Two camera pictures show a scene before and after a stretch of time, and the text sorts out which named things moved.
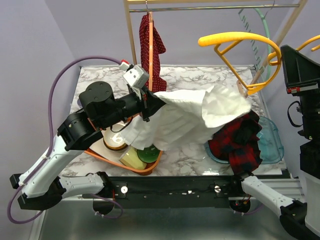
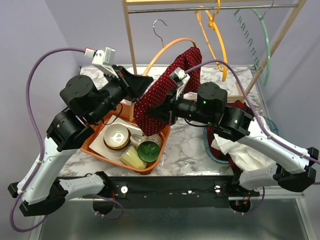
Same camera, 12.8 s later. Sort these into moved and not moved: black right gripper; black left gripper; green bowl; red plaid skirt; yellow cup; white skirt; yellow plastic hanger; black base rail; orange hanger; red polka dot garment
Moved: white skirt; red polka dot garment; orange hanger; black right gripper; red plaid skirt; yellow plastic hanger; black left gripper
Not moved: yellow cup; green bowl; black base rail
